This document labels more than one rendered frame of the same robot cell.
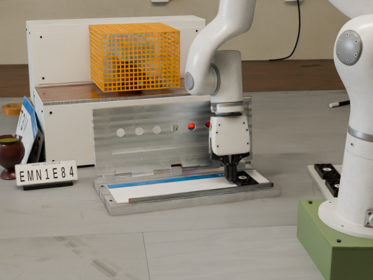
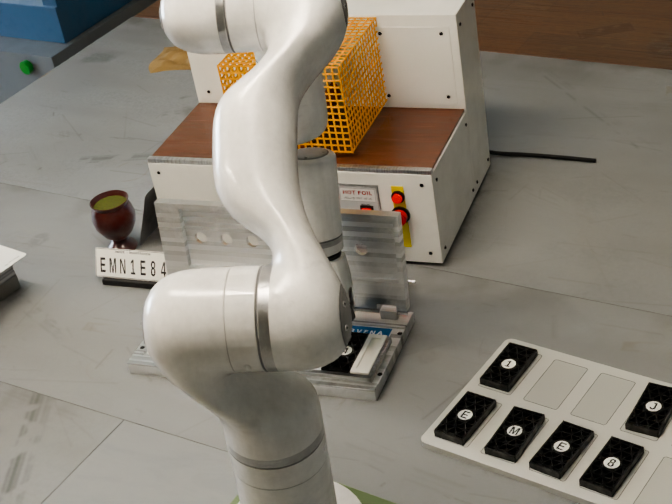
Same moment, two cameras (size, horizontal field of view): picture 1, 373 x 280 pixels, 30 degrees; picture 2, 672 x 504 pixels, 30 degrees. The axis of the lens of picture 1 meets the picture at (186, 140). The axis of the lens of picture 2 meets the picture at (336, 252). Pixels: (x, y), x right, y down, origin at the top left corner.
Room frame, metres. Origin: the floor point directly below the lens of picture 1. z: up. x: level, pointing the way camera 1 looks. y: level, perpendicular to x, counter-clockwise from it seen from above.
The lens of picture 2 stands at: (0.57, -1.27, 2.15)
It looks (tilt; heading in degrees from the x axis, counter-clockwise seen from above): 33 degrees down; 44
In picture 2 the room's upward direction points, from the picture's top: 11 degrees counter-clockwise
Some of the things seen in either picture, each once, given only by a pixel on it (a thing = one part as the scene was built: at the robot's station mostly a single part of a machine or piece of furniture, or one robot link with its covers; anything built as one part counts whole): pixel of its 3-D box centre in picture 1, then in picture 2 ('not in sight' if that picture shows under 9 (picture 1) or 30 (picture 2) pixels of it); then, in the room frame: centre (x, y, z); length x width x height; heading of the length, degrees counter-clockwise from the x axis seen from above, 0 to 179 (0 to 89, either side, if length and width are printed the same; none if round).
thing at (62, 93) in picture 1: (155, 83); (370, 116); (2.15, 0.10, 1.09); 0.75 x 0.40 x 0.38; 108
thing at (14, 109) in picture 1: (16, 108); not in sight; (2.51, 0.63, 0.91); 0.10 x 0.10 x 0.02
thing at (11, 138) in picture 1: (9, 157); (116, 224); (1.80, 0.48, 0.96); 0.09 x 0.09 x 0.11
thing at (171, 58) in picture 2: not in sight; (193, 52); (2.53, 0.98, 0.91); 0.22 x 0.18 x 0.02; 126
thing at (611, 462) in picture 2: not in sight; (611, 466); (1.70, -0.63, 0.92); 0.10 x 0.05 x 0.01; 1
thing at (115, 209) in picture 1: (185, 185); (270, 338); (1.70, 0.00, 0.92); 0.44 x 0.21 x 0.04; 108
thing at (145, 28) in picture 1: (133, 55); (305, 82); (2.06, 0.16, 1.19); 0.23 x 0.20 x 0.17; 108
